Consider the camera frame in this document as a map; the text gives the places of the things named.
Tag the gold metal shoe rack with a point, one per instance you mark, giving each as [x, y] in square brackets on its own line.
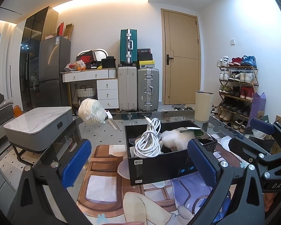
[256, 75]

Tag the grey refrigerator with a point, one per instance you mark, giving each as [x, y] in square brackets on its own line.
[53, 75]

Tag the orange bag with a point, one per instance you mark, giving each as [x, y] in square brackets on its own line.
[17, 111]

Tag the white drawer cabinet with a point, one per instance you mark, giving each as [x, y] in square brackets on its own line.
[107, 89]

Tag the grey low cabinet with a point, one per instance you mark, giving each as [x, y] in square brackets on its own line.
[1, 182]

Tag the grey coffee table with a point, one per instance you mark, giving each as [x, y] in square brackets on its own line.
[37, 121]

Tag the white plastic bag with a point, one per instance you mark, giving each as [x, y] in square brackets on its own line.
[258, 133]

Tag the printed desk mat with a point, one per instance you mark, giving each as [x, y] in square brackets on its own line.
[154, 206]

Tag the white bubble wrap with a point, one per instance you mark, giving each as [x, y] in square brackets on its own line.
[175, 138]

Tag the white bagged bundle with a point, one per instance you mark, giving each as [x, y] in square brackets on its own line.
[92, 111]

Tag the group of shoes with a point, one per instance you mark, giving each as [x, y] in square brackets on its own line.
[245, 92]

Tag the woven basket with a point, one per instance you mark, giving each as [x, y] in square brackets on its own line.
[85, 95]

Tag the oval mirror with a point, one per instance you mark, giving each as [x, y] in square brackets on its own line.
[100, 52]

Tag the wooden door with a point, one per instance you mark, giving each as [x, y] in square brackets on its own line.
[182, 75]

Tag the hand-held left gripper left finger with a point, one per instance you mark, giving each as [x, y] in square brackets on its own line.
[76, 164]

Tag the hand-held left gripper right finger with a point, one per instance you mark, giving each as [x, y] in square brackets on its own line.
[202, 164]

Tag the red flat box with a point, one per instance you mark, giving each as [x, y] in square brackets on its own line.
[60, 29]

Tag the cream cylindrical bin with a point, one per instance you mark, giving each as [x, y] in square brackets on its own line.
[203, 107]

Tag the beige suitcase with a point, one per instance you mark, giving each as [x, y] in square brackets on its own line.
[127, 89]

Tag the brown cardboard box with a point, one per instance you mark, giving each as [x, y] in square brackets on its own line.
[275, 146]

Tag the teal suitcase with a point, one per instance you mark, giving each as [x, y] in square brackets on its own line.
[126, 46]

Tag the purple bag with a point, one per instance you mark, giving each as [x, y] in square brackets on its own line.
[256, 107]

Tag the silver suitcase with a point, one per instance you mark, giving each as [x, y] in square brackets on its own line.
[148, 89]

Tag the flat cardboard carton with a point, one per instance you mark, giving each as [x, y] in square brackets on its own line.
[69, 31]

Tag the red shoe box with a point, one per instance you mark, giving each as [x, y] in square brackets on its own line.
[85, 57]

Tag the stack of black boxes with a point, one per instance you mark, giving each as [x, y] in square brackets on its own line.
[144, 54]

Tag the grey sofa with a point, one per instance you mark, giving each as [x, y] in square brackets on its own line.
[0, 114]

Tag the yellow box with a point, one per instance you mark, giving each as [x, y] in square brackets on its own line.
[147, 64]

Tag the dark glass cabinet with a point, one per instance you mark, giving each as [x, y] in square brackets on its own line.
[30, 51]

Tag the black cardboard box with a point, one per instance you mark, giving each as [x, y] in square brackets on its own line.
[159, 168]

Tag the black bag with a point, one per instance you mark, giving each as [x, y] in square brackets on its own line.
[108, 62]

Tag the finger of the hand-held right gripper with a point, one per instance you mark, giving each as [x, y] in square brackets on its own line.
[243, 148]
[262, 124]

